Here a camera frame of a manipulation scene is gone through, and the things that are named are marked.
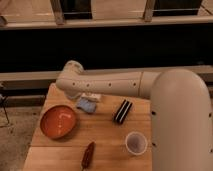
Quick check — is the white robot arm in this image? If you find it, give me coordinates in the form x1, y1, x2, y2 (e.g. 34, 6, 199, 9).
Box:
56, 61, 213, 171

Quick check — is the blue sponge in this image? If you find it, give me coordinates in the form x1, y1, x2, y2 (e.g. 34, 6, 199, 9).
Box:
76, 98, 96, 114

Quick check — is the black white striped box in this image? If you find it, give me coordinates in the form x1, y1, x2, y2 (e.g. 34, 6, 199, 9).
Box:
113, 100, 132, 124

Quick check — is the grey metal railing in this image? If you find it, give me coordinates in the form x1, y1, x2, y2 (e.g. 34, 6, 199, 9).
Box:
0, 0, 213, 30

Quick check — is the orange ceramic bowl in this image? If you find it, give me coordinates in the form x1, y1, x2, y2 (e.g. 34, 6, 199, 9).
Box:
40, 105, 77, 139

